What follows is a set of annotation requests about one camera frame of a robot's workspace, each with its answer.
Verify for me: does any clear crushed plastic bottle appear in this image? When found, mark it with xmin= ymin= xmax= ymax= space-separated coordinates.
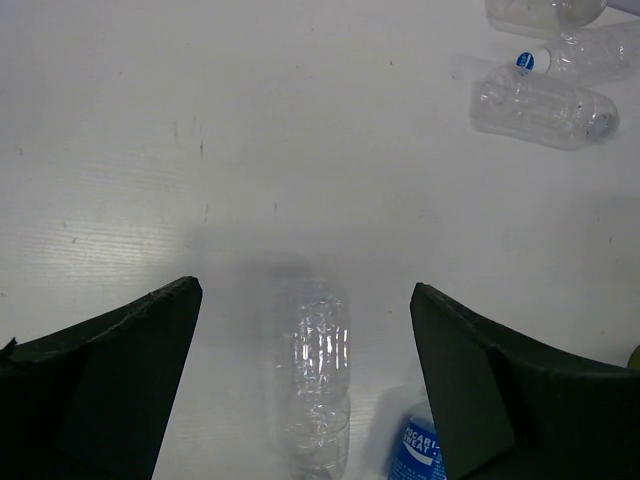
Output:
xmin=277 ymin=278 xmax=351 ymax=479

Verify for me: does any blue label Pocari bottle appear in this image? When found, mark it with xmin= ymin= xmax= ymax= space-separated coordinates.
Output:
xmin=387 ymin=400 xmax=447 ymax=480

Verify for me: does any clear bottle front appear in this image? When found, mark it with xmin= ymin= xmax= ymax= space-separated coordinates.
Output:
xmin=470 ymin=65 xmax=620 ymax=151

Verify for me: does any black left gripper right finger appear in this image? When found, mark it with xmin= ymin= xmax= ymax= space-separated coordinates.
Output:
xmin=410 ymin=283 xmax=639 ymax=479

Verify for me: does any clear jar metal lid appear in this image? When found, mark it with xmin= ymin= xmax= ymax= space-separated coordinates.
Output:
xmin=484 ymin=0 xmax=608 ymax=38

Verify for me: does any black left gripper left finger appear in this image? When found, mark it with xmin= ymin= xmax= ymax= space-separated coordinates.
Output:
xmin=1 ymin=276 xmax=203 ymax=479

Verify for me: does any clear bottle white blue cap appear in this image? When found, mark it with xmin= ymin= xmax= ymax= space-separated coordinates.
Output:
xmin=515 ymin=20 xmax=639 ymax=86

